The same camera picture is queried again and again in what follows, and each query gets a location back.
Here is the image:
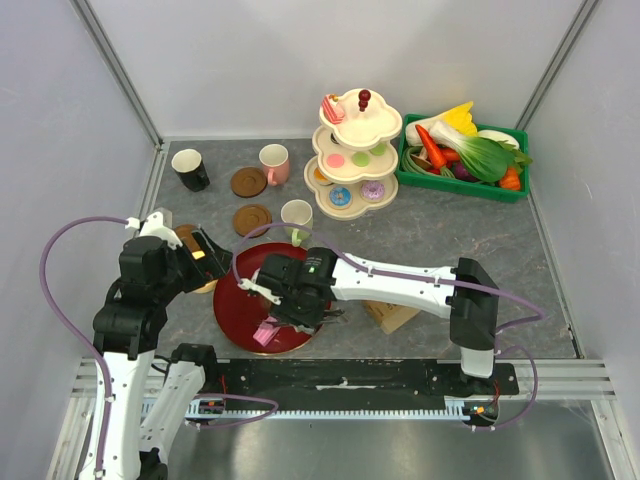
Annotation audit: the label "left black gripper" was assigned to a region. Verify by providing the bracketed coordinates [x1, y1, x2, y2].
[154, 226, 234, 302]

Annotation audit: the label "metal serving tongs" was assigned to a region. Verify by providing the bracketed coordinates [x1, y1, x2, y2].
[265, 309, 348, 335]

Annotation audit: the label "pink layered cake slice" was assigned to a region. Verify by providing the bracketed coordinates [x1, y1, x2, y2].
[253, 321, 279, 346]

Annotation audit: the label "light green mug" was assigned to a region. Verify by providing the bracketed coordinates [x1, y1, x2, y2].
[281, 199, 313, 247]

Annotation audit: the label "black mug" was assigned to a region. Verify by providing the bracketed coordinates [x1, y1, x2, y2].
[171, 149, 210, 192]

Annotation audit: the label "blue white orange donut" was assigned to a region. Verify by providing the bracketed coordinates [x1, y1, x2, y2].
[328, 186, 352, 209]

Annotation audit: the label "orange glazed donut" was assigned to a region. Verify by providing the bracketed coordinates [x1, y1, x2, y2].
[313, 167, 333, 186]

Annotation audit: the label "pink mug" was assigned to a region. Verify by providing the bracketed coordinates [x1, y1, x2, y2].
[259, 144, 290, 186]

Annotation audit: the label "purple sprinkled donut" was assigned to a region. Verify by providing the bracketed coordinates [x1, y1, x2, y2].
[360, 181, 386, 203]

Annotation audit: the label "pink sandwich cookie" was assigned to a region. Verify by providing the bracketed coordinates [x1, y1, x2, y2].
[326, 154, 345, 169]

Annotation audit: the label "green sandwich cookie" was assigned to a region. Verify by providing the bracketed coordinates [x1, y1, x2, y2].
[351, 152, 370, 168]
[370, 143, 386, 156]

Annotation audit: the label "red layered cake slice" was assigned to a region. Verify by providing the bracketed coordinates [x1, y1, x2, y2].
[321, 94, 345, 125]

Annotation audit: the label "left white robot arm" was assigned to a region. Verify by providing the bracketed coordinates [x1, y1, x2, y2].
[79, 209, 231, 479]

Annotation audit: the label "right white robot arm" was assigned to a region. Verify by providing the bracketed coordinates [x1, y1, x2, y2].
[246, 247, 499, 394]

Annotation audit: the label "brown wooden coaster left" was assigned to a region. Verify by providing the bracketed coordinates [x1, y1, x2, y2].
[174, 224, 201, 252]

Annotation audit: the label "brown wooden coaster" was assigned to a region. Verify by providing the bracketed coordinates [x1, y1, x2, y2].
[174, 224, 201, 252]
[230, 167, 267, 198]
[232, 204, 272, 238]

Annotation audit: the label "brown wooden coaster near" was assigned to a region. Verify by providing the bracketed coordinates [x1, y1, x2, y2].
[232, 204, 272, 238]

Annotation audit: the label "dark red round tray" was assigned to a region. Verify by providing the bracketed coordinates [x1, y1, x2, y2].
[213, 242, 313, 355]

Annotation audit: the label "brown wooden coaster far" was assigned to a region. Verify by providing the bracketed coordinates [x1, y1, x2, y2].
[230, 167, 267, 198]

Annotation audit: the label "wooden block with label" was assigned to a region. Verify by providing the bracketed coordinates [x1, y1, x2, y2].
[363, 300, 420, 335]

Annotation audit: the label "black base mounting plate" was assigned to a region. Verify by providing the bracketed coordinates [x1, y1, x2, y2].
[217, 358, 519, 412]

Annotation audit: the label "cream three-tier dessert stand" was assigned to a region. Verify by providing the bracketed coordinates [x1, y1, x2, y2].
[304, 88, 402, 221]

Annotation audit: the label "toy purple eggplant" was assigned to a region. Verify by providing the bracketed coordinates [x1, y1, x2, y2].
[452, 162, 479, 183]

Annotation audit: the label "green plastic vegetable crate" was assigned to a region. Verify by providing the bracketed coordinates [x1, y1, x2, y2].
[395, 113, 530, 204]

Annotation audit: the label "toy bok choy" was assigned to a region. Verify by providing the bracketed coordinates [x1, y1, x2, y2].
[429, 121, 533, 183]

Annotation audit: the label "toy yellow corn cabbage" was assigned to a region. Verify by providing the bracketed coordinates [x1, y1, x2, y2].
[443, 101, 478, 136]

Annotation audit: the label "small orange toy carrot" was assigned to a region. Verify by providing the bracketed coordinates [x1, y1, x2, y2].
[498, 167, 521, 191]

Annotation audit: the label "toy white radish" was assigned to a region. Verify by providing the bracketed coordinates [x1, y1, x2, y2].
[478, 129, 520, 150]

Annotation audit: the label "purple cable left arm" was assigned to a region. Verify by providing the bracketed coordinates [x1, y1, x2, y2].
[38, 215, 279, 480]

